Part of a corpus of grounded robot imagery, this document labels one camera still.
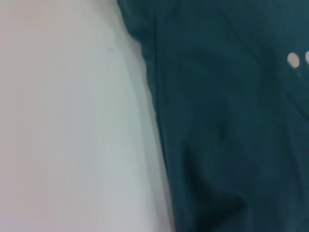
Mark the teal blue FREE t-shirt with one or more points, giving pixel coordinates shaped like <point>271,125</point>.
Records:
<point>229,120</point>

